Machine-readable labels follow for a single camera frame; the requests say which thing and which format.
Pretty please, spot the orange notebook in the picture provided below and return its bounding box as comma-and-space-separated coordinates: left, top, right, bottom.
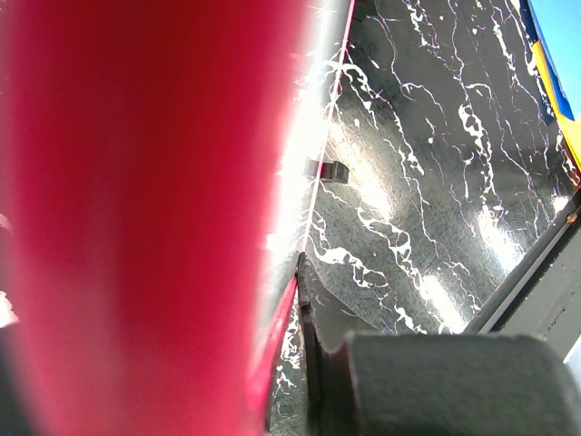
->
532, 41, 580, 170

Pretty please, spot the pink framed whiteboard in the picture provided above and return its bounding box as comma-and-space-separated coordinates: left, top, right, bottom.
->
1, 1, 354, 435

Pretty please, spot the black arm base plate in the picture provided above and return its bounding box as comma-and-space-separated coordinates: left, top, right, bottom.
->
464, 192, 580, 361

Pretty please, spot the black whiteboard stand foot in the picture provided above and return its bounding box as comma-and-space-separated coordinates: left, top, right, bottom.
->
303, 159, 350, 184

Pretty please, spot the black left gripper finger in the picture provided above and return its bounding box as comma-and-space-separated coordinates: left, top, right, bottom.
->
295, 256, 580, 435

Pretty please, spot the blue notebook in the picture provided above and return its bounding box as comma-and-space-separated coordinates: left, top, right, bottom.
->
519, 1, 580, 123

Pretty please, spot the black marble pattern mat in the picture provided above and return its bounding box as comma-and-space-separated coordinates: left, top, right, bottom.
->
261, 1, 578, 435

